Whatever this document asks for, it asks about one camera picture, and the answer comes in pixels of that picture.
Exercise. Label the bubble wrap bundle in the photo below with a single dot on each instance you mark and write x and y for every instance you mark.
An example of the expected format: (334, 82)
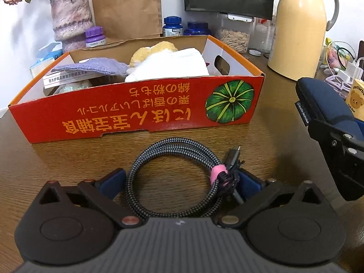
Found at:
(75, 87)

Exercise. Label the brown paper bag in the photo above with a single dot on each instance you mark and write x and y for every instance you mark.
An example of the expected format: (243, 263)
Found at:
(128, 5)

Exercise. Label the tissue box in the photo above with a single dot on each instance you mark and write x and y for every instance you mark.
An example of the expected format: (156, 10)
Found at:
(45, 62)

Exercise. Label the clear plastic container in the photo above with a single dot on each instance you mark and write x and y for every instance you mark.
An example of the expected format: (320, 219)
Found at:
(264, 34)

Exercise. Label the purple lid bottle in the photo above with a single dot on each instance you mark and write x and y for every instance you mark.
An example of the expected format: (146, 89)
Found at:
(95, 37)

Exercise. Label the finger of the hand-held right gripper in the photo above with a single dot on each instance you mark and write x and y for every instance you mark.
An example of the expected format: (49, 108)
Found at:
(338, 156)

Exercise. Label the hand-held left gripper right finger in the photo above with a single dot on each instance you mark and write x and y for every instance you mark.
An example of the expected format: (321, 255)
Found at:
(250, 185)

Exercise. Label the yellow thermos jug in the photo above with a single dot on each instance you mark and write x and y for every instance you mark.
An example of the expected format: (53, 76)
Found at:
(298, 34)

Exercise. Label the blue lid bottle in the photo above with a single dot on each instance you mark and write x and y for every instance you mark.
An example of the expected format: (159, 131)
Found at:
(196, 29)
(172, 27)

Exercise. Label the clear seed container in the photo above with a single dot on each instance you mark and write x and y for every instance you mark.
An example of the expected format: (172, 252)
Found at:
(234, 37)

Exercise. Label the purple mottled vase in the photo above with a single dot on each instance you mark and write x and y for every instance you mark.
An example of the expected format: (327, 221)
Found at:
(71, 14)

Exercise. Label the clear pouch with pink toy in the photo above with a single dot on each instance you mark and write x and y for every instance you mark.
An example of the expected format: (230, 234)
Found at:
(337, 55)

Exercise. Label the white cloth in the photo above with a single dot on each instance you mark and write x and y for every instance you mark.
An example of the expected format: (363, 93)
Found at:
(176, 65)

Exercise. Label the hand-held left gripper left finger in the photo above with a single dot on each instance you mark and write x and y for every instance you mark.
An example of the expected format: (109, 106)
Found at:
(113, 181)

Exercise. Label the purple cloth pouch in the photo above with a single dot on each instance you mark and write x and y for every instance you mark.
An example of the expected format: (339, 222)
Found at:
(96, 65)

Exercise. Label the yellow bear mug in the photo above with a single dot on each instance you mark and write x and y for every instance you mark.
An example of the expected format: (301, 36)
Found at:
(355, 96)

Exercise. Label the navy zip case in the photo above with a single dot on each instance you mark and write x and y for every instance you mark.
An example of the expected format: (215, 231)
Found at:
(327, 96)

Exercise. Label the white printed carton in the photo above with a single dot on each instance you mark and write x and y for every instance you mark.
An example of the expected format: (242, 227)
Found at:
(65, 78)

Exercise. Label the small white lid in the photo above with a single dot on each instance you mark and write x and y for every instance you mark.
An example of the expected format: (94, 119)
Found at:
(254, 52)

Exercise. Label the red cardboard box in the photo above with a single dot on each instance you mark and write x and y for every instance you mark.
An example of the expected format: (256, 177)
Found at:
(113, 113)

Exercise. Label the yellow and white plush toy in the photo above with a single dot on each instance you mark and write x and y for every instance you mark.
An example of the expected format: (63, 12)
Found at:
(148, 54)

